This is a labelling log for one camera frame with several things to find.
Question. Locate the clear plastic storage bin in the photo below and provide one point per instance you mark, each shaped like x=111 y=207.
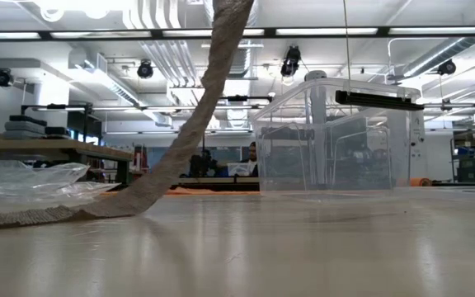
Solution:
x=377 y=100

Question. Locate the stack of grey pads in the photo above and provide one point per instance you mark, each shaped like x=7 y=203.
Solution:
x=23 y=125

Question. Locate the beige elastic bandage roll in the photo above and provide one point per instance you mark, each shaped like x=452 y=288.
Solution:
x=188 y=136

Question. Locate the clear plastic bag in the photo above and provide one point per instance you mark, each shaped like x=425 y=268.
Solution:
x=23 y=177

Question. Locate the wooden workbench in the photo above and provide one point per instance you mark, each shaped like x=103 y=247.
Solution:
x=56 y=146

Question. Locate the person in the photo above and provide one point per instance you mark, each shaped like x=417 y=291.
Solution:
x=253 y=158

